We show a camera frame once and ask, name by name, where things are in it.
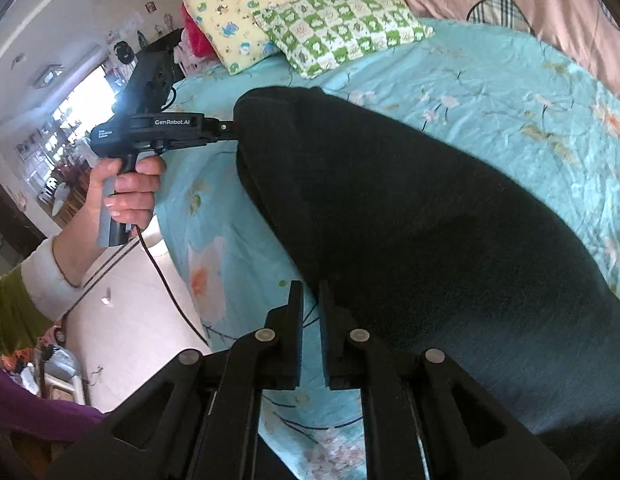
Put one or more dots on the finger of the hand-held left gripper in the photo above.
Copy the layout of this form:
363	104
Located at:
227	129

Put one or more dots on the person's left hand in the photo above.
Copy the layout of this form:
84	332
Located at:
125	195

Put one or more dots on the green checkered pillow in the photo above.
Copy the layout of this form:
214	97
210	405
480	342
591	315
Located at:
340	27

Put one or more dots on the red cloth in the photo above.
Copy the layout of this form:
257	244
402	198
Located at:
195	35

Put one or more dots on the person's left forearm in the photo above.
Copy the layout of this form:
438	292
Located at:
25	300

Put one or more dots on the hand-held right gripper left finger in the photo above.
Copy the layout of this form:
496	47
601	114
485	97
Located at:
293	345

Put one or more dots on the purple clothing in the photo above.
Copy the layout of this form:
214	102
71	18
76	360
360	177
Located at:
35	405

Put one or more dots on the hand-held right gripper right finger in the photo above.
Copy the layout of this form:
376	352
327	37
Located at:
330	345

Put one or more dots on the black pants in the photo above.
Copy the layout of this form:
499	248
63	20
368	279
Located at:
414	260

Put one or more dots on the pink blanket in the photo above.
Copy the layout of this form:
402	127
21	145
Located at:
529	5

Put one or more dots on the yellow cartoon print pillow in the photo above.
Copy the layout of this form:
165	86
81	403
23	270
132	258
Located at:
250	5

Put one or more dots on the turquoise floral bed sheet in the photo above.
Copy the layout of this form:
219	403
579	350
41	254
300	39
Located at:
439	90

